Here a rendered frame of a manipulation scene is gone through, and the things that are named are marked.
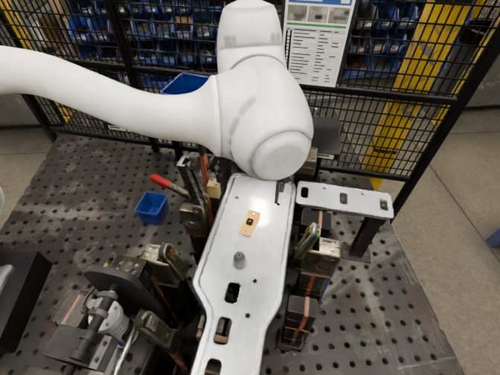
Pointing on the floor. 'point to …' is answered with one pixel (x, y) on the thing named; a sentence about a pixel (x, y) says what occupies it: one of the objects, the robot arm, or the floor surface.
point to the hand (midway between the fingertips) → (250, 192)
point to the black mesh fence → (482, 66)
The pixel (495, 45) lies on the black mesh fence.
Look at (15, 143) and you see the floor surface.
